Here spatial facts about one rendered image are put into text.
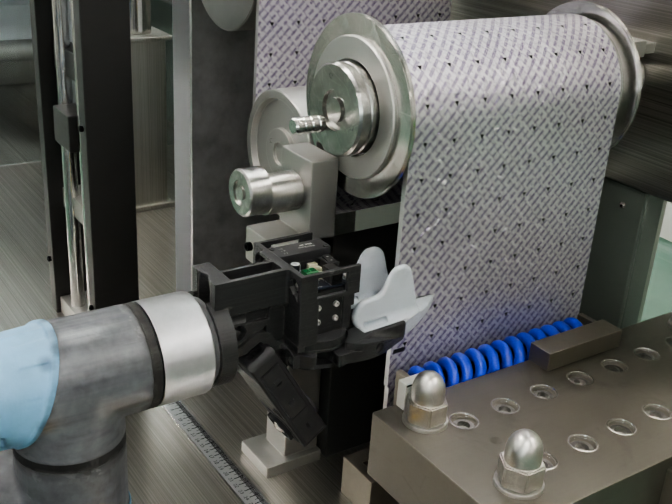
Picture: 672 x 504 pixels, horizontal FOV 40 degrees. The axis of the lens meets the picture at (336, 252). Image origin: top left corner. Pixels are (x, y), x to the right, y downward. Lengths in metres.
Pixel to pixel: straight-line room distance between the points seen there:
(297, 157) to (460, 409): 0.25
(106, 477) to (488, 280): 0.37
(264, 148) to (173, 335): 0.32
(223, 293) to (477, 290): 0.27
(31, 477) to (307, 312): 0.22
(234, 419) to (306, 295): 0.33
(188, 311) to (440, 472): 0.22
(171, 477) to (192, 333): 0.28
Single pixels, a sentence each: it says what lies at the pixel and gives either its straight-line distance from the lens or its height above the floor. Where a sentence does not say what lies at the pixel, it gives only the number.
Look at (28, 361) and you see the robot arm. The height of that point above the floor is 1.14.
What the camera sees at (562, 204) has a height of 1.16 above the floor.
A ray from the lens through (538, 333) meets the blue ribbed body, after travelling 0.86.
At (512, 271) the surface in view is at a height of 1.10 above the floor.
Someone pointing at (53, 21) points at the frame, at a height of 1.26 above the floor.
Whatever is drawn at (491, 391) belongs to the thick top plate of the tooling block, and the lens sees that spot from 0.79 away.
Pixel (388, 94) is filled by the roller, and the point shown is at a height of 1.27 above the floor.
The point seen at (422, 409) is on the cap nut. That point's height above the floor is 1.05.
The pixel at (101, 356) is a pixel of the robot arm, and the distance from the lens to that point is 0.60.
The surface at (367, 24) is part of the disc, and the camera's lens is 0.72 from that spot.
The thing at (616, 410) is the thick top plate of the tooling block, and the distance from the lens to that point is 0.80.
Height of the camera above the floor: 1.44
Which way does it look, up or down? 24 degrees down
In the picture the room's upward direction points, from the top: 4 degrees clockwise
